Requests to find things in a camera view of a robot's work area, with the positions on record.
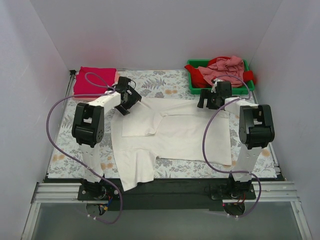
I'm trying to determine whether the white printed t-shirt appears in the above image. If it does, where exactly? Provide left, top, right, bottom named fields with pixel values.
left=110, top=98, right=232, bottom=191

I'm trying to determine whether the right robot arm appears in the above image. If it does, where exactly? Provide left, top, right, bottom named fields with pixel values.
left=197, top=81, right=275, bottom=200

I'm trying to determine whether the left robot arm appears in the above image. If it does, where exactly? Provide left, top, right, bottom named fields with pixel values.
left=71, top=76, right=142, bottom=200

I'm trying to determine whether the crumpled red t-shirt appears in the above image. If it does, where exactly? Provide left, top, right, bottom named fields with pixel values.
left=184, top=56, right=245, bottom=88

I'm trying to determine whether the crumpled pink t-shirt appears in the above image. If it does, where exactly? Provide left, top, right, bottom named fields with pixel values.
left=197, top=55, right=245, bottom=88

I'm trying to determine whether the green plastic tray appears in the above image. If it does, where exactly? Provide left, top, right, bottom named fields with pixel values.
left=187, top=58, right=255, bottom=96

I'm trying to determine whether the folded peach t-shirt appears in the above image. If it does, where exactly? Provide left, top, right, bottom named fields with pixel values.
left=73, top=71, right=120, bottom=102

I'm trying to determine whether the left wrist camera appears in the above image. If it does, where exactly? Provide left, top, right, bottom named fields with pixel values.
left=126, top=78, right=137, bottom=95

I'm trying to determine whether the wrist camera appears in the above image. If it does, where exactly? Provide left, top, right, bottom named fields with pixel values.
left=210, top=78, right=223, bottom=93
left=126, top=78, right=137, bottom=95

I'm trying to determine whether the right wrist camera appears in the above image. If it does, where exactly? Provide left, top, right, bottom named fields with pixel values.
left=210, top=78, right=223, bottom=93

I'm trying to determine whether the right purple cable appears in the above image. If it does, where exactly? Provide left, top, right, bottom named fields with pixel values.
left=202, top=74, right=263, bottom=219

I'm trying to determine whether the purple cable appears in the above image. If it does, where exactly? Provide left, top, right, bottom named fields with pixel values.
left=202, top=74, right=263, bottom=219
left=46, top=72, right=124, bottom=225

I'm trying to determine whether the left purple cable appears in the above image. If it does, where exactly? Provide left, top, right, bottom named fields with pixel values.
left=46, top=72, right=124, bottom=225

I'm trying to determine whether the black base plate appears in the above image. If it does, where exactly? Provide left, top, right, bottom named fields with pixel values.
left=77, top=177, right=257, bottom=211

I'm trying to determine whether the aluminium frame rail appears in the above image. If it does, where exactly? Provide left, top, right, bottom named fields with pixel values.
left=31, top=181, right=300, bottom=203

